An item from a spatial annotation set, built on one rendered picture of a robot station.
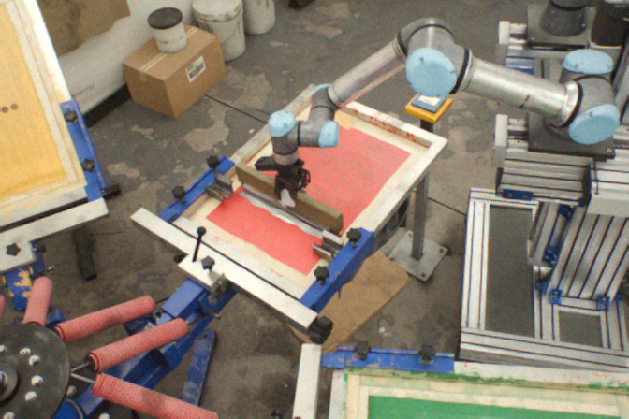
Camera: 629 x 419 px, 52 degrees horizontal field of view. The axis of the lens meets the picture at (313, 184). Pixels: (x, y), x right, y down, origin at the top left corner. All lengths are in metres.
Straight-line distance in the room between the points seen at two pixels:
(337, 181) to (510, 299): 1.01
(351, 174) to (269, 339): 1.03
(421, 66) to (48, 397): 1.08
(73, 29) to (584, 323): 2.87
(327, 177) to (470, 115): 1.82
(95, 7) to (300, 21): 1.50
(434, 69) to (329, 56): 2.77
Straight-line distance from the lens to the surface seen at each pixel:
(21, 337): 1.58
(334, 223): 1.92
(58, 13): 3.67
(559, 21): 2.26
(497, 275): 2.85
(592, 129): 1.69
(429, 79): 1.55
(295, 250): 1.96
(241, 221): 2.06
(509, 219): 3.05
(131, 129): 4.01
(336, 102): 1.83
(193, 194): 2.11
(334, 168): 2.18
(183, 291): 1.84
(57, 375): 1.49
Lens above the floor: 2.52
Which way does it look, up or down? 47 degrees down
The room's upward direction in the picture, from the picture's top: 6 degrees counter-clockwise
